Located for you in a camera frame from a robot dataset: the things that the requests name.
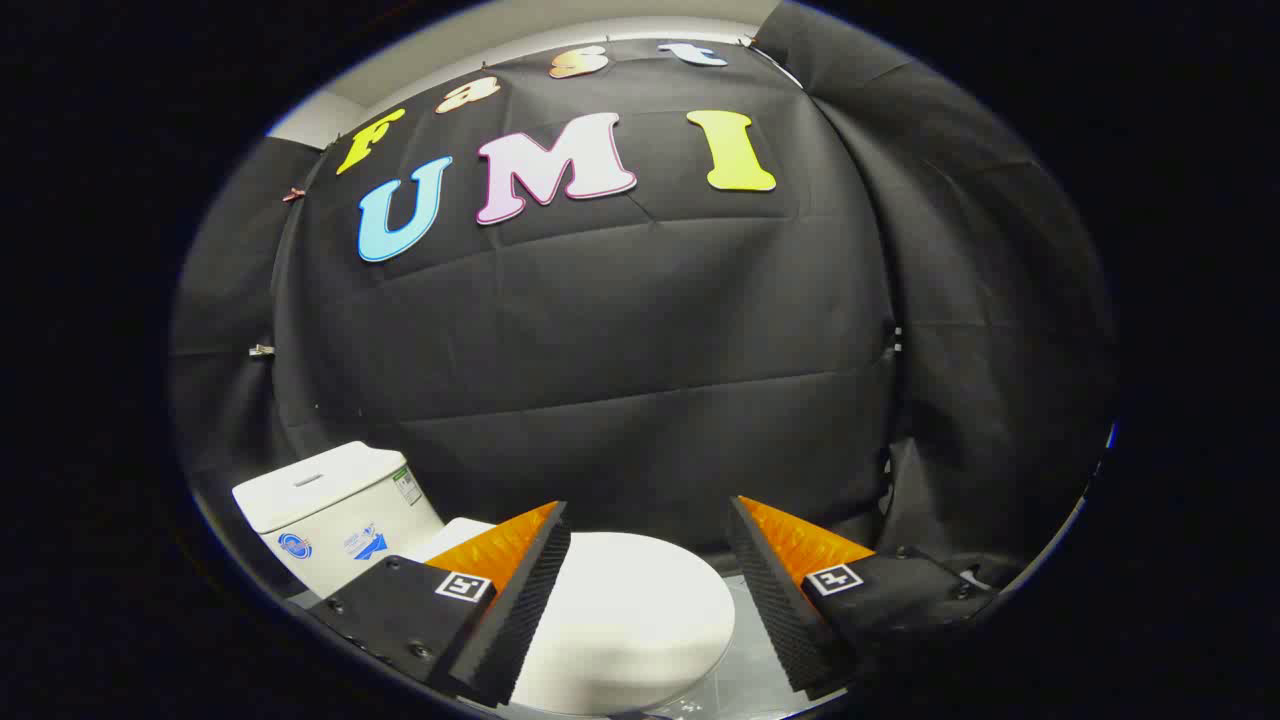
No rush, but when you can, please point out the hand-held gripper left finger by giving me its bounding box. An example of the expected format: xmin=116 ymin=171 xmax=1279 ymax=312
xmin=305 ymin=500 xmax=573 ymax=707

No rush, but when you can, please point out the black backdrop cloth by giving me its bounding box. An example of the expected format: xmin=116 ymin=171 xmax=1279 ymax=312
xmin=170 ymin=5 xmax=1119 ymax=591

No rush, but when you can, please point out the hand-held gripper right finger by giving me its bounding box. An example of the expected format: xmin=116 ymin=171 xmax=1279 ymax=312
xmin=725 ymin=495 xmax=1001 ymax=701

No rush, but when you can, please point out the white toilet lid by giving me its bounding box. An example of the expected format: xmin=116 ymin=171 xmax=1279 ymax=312
xmin=420 ymin=517 xmax=737 ymax=717

